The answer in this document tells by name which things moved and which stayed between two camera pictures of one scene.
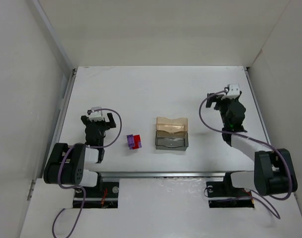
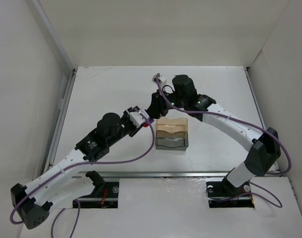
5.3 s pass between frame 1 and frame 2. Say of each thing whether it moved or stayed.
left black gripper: moved
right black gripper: moved
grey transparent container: stayed
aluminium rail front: stayed
